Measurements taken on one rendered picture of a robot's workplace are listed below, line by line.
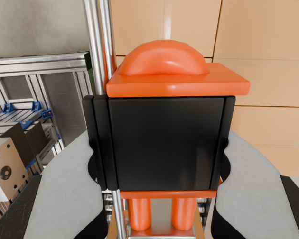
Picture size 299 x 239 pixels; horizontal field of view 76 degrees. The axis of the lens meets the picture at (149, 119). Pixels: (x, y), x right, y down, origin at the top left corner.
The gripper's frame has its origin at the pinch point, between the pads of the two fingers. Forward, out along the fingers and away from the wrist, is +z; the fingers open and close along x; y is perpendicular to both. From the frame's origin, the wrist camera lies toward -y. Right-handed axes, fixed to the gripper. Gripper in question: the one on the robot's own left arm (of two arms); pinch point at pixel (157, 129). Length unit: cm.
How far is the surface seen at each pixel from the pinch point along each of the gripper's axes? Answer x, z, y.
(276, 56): 47, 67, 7
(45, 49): -72, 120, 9
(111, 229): -19, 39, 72
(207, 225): 29, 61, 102
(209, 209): 29, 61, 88
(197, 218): 18, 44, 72
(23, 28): -83, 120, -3
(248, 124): 42, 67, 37
